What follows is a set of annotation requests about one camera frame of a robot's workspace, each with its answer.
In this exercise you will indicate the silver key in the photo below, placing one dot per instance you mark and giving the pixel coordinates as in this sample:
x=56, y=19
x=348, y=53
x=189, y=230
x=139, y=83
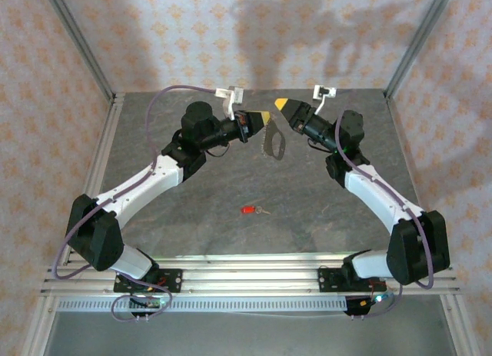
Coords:
x=259, y=210

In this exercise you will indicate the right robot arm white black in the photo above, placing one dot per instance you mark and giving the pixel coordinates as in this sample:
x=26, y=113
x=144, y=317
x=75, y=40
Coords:
x=378, y=204

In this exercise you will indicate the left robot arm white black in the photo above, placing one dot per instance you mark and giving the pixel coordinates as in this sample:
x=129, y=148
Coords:
x=153, y=187

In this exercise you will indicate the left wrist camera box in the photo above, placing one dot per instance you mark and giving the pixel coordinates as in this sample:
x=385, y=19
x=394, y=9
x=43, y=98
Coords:
x=235, y=94

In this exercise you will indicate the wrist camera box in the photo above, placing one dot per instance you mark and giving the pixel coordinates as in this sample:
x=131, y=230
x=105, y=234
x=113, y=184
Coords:
x=324, y=91
x=235, y=94

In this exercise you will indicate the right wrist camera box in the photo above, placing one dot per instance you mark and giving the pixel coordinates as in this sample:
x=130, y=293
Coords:
x=324, y=91

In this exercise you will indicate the aluminium table side rail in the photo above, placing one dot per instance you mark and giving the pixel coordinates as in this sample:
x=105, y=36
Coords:
x=113, y=121
x=399, y=130

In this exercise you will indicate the aluminium frame post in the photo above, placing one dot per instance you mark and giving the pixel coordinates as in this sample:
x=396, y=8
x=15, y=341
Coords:
x=77, y=37
x=419, y=37

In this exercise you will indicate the aluminium mounting rail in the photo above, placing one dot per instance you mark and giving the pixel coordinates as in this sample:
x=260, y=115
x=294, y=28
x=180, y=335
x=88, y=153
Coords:
x=250, y=279

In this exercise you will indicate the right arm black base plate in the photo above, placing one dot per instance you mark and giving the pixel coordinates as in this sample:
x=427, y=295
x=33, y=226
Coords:
x=326, y=281

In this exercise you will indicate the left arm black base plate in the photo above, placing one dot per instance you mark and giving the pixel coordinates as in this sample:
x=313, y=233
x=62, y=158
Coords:
x=173, y=281

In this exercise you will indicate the aluminium lower frame bar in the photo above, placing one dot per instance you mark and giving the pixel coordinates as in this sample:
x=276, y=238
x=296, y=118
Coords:
x=459, y=325
x=38, y=325

